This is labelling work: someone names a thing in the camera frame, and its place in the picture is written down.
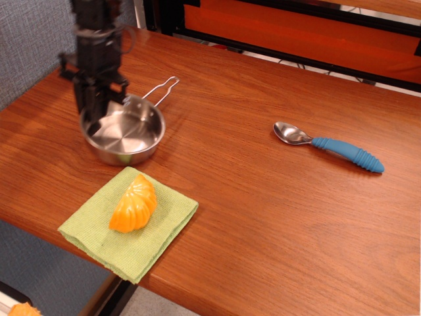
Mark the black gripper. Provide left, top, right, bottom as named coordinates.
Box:
left=59, top=26, right=129, bottom=125

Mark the silver frying pan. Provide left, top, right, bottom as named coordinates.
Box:
left=80, top=76, right=180, bottom=166

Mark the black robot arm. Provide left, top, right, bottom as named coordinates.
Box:
left=59, top=1, right=129, bottom=122

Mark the green cloth towel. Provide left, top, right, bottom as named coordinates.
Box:
left=58, top=167, right=199, bottom=284

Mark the orange plastic fruit slice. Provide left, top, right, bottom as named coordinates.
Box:
left=109, top=174, right=157, bottom=233

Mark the orange object at corner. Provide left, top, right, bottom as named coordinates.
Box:
left=7, top=302, right=41, bottom=316

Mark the blue handled metal spoon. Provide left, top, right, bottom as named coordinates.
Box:
left=273, top=122, right=385, bottom=173

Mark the black table leg frame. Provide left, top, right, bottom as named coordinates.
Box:
left=79, top=275, right=137, bottom=316

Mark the orange black frame panel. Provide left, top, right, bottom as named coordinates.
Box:
left=143, top=1, right=420, bottom=92

